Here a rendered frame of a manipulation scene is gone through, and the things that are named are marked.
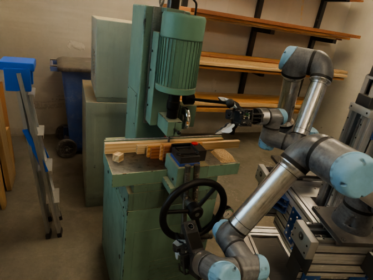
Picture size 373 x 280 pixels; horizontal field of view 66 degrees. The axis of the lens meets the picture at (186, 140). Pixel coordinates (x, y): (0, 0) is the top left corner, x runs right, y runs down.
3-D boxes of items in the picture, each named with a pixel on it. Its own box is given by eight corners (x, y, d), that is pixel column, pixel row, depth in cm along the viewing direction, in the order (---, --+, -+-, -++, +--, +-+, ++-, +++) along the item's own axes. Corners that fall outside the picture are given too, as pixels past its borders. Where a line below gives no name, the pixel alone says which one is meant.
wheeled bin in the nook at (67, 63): (53, 161, 285) (48, 63, 247) (53, 138, 330) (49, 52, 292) (118, 157, 312) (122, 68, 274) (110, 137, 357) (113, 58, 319)
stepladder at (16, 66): (38, 242, 190) (-5, 63, 140) (40, 218, 211) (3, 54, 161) (64, 236, 196) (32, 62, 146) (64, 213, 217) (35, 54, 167)
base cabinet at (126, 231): (117, 323, 148) (125, 213, 120) (100, 244, 195) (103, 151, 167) (195, 299, 167) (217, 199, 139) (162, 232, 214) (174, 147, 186)
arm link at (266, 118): (260, 106, 130) (257, 124, 131) (251, 106, 128) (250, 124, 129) (271, 109, 123) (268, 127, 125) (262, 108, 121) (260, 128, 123)
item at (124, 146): (104, 154, 125) (105, 144, 123) (104, 152, 126) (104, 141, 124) (221, 146, 150) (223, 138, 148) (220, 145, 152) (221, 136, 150)
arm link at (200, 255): (196, 256, 82) (220, 250, 86) (190, 252, 87) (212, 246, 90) (198, 283, 82) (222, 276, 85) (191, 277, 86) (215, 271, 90)
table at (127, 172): (115, 202, 105) (116, 188, 102) (102, 162, 130) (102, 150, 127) (249, 184, 130) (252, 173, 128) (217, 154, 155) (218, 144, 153)
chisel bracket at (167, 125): (166, 139, 127) (168, 121, 124) (156, 128, 139) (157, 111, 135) (181, 139, 130) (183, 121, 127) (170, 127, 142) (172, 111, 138)
